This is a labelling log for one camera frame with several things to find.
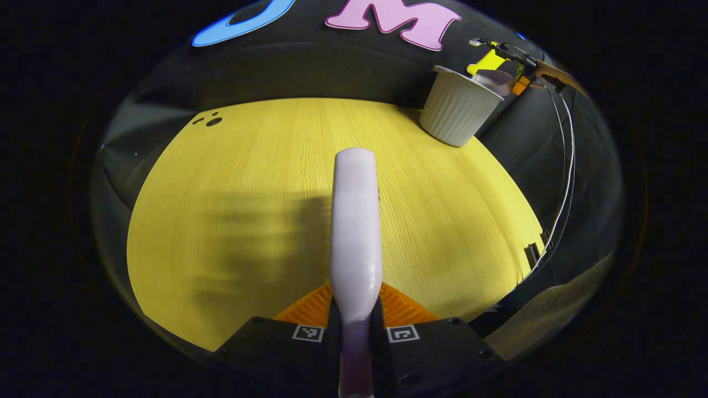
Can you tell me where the white ribbed garbage bin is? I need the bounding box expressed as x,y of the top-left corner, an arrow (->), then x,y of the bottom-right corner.
419,65 -> 505,148

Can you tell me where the black backdrop cloth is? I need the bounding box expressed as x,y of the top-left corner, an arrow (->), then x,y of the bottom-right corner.
91,0 -> 626,354

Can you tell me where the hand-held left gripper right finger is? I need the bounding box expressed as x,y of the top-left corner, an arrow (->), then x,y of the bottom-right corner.
372,282 -> 505,398

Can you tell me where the white cable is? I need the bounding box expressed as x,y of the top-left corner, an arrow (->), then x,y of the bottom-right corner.
517,83 -> 576,285
539,91 -> 570,255

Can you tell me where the lilac plastic dustpan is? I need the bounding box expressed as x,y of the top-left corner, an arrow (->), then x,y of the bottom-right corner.
472,69 -> 516,98

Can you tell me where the light wooden desktop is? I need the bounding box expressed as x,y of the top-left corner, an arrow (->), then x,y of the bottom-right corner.
126,98 -> 546,352

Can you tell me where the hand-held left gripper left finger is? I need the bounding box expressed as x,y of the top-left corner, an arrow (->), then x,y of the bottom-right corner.
213,283 -> 341,398

